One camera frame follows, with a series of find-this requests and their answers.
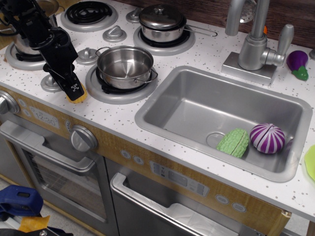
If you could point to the stove burner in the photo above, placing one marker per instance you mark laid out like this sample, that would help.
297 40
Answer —
10 55
103 92
181 45

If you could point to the purple striped toy onion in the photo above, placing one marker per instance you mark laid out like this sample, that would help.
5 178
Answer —
267 138

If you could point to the front left stove burner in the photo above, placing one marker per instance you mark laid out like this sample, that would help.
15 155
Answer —
10 55

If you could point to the grey stove knob back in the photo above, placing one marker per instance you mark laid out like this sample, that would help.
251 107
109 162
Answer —
133 16

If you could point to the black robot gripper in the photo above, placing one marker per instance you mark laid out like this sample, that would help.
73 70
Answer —
59 54

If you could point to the back right stove burner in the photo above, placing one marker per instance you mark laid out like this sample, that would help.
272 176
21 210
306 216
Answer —
181 45

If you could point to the toy oven door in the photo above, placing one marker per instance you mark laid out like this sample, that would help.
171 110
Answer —
75 183

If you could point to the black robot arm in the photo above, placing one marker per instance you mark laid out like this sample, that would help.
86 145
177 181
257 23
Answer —
53 43

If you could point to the grey stove knob centre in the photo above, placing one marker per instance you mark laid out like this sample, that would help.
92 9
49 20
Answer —
114 35

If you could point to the open steel pan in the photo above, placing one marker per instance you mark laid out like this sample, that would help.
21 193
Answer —
125 66

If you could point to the green toy bitter gourd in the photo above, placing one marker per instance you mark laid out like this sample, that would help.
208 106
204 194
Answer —
234 143

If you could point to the blue clamp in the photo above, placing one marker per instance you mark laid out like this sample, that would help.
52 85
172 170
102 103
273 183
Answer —
19 201

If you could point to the grey stove knob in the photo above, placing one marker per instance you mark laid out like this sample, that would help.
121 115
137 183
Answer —
114 35
87 56
48 84
133 16

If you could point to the toy dishwasher door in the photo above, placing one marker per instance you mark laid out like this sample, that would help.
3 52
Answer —
144 207

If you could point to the silver toy faucet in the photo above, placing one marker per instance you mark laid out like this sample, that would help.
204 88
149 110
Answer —
256 62

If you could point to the silver slotted ladle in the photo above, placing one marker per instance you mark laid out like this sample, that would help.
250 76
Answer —
248 11

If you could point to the tall steel stock pot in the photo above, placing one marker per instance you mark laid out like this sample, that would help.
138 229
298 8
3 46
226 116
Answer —
21 45

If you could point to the lidded steel saucepan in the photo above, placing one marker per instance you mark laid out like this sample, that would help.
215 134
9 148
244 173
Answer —
164 23

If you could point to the silver oven dial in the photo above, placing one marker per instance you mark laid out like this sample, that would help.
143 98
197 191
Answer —
82 139
8 104

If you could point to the grey stove knob front left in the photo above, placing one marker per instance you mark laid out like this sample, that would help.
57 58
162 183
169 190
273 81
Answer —
48 84

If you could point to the front right stove burner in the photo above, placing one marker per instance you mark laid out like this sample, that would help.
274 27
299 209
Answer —
103 92

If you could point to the silver oven dial right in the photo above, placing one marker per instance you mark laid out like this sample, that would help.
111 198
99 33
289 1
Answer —
82 139

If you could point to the yellow tape piece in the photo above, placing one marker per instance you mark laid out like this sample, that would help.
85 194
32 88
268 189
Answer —
33 223

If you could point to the grey toy sink basin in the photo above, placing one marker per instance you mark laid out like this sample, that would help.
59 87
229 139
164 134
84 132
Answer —
196 108

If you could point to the silver oven dial left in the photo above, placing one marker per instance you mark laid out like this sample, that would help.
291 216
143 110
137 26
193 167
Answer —
8 104

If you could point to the light green plate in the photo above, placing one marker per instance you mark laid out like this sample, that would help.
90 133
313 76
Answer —
309 160

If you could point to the purple toy eggplant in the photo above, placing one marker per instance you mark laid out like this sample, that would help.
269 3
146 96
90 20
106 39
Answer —
296 62

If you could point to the yellow toy corn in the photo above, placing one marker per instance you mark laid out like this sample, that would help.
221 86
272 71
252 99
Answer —
80 99

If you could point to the back left coil burner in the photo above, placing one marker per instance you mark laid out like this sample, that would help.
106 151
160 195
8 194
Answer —
89 16

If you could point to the grey stove knob middle left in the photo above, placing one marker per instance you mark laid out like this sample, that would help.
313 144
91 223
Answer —
87 56

